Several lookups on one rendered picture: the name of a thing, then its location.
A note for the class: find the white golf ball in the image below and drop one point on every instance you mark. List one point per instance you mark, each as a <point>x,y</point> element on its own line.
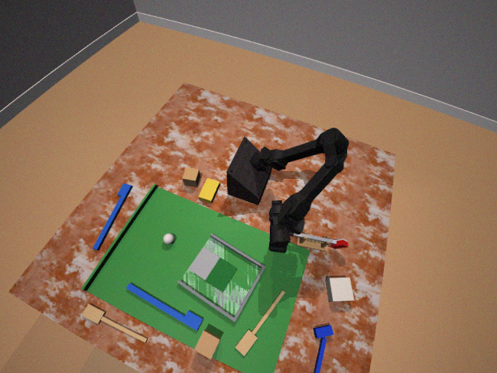
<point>168,238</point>

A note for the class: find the green mat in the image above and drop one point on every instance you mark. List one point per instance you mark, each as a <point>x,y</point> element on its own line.
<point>143,259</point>

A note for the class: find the brown cube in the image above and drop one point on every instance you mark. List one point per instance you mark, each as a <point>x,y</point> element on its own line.
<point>191,177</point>
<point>207,344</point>

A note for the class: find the red putter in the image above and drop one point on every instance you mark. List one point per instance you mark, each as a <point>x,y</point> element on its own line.
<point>339,243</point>

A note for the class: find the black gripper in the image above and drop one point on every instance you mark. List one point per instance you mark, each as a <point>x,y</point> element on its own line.
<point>282,249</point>

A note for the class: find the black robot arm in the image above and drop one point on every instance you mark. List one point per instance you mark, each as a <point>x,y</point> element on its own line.
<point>334,145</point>

